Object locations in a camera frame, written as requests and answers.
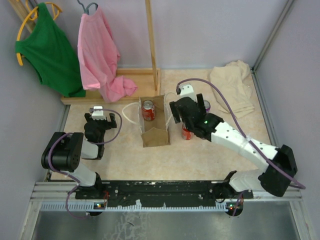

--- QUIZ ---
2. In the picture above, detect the aluminium frame rail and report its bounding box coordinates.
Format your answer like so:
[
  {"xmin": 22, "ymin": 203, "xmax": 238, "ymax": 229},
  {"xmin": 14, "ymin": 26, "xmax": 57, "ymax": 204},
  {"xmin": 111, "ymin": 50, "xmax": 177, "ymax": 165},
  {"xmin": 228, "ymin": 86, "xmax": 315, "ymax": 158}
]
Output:
[{"xmin": 30, "ymin": 180, "xmax": 302, "ymax": 216}]

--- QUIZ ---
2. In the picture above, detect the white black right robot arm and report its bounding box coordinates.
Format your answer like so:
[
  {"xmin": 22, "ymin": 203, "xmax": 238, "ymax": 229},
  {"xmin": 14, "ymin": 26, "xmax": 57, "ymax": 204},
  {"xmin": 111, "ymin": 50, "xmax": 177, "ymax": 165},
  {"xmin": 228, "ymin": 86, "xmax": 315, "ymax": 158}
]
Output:
[{"xmin": 169, "ymin": 94, "xmax": 298, "ymax": 198}]

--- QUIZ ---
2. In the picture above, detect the grey clothes hanger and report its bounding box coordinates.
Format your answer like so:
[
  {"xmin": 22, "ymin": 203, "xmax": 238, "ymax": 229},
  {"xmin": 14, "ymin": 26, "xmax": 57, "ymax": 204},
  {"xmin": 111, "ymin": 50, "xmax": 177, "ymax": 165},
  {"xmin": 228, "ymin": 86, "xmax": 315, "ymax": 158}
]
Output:
[{"xmin": 77, "ymin": 0, "xmax": 99, "ymax": 15}]

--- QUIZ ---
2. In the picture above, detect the yellow clothes hanger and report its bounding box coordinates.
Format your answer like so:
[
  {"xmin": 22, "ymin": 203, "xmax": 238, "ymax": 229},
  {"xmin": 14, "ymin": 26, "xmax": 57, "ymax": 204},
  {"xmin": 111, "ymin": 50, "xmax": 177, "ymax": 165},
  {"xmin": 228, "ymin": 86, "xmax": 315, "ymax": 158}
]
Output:
[{"xmin": 15, "ymin": 1, "xmax": 63, "ymax": 67}]

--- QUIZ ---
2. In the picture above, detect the wooden clothes rack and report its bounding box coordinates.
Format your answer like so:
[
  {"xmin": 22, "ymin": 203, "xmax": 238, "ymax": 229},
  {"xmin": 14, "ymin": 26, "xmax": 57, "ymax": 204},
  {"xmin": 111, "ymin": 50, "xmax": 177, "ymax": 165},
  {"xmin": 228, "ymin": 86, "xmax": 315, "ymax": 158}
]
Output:
[{"xmin": 8, "ymin": 0, "xmax": 161, "ymax": 105}]

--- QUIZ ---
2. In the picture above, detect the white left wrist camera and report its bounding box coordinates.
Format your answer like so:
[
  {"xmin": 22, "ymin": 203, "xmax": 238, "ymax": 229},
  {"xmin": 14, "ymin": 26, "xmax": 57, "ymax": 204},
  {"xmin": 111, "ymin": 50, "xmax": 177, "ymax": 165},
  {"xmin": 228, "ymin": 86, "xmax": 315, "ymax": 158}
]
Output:
[{"xmin": 89, "ymin": 106, "xmax": 106, "ymax": 121}]

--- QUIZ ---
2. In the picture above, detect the green tank top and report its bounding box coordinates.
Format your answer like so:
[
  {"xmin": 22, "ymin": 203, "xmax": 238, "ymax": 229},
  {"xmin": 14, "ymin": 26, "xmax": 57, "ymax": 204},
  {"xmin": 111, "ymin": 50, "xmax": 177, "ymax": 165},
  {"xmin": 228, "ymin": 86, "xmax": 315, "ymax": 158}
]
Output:
[{"xmin": 15, "ymin": 2, "xmax": 86, "ymax": 98}]

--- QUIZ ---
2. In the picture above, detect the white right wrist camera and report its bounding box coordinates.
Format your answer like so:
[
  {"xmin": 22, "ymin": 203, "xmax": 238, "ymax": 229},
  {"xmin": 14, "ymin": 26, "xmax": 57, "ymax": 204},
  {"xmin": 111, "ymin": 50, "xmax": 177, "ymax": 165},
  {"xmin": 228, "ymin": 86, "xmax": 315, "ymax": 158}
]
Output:
[{"xmin": 176, "ymin": 83, "xmax": 197, "ymax": 102}]

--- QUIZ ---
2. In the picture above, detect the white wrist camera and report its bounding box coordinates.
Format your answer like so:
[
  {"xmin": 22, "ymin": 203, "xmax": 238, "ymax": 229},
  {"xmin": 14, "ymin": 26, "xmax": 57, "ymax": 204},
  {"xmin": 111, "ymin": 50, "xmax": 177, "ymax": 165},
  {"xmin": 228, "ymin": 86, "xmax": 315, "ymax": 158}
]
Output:
[
  {"xmin": 176, "ymin": 83, "xmax": 197, "ymax": 102},
  {"xmin": 89, "ymin": 106, "xmax": 106, "ymax": 121}
]

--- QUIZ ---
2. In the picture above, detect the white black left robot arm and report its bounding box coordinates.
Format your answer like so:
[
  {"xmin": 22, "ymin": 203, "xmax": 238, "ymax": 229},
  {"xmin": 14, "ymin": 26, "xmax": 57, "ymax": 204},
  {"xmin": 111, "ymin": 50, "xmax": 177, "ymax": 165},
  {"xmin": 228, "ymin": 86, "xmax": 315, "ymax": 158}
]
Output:
[{"xmin": 41, "ymin": 99, "xmax": 173, "ymax": 199}]

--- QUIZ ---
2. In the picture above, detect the beige folded cloth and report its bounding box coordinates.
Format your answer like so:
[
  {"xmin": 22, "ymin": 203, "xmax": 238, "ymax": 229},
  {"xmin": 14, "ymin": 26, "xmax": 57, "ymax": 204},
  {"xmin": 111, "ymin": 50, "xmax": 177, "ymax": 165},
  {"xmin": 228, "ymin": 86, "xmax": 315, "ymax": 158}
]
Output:
[{"xmin": 208, "ymin": 60, "xmax": 255, "ymax": 119}]

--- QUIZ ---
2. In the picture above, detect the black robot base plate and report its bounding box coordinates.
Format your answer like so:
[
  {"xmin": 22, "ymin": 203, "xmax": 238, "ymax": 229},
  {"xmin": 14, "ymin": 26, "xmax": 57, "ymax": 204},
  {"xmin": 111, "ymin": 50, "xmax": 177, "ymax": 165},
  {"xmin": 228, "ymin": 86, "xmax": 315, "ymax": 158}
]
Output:
[{"xmin": 75, "ymin": 180, "xmax": 240, "ymax": 208}]

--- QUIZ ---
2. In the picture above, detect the canvas bag with rope handles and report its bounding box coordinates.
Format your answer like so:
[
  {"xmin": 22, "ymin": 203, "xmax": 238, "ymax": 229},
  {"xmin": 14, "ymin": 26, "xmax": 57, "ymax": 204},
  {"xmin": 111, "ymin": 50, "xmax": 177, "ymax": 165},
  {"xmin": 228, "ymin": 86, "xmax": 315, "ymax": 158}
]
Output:
[{"xmin": 121, "ymin": 91, "xmax": 181, "ymax": 148}]

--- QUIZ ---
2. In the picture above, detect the red Coke can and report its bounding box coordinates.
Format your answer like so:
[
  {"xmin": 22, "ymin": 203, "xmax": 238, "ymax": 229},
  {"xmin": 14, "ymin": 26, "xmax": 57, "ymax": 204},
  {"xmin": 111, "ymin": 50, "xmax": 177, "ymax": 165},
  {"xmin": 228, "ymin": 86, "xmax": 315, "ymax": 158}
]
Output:
[
  {"xmin": 141, "ymin": 100, "xmax": 156, "ymax": 121},
  {"xmin": 181, "ymin": 123, "xmax": 194, "ymax": 140}
]

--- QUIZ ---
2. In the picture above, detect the purple Fanta soda can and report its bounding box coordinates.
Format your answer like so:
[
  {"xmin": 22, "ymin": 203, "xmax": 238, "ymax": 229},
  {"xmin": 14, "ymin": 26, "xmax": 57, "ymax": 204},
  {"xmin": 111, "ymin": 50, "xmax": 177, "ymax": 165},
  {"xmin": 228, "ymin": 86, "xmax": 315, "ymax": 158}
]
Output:
[{"xmin": 204, "ymin": 100, "xmax": 211, "ymax": 113}]

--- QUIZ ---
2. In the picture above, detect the pink t-shirt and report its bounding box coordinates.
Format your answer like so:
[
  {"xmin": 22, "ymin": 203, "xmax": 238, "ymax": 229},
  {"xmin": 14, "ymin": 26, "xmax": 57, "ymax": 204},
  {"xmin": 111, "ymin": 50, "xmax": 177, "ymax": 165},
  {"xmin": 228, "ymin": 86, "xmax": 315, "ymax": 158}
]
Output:
[{"xmin": 77, "ymin": 7, "xmax": 130, "ymax": 103}]

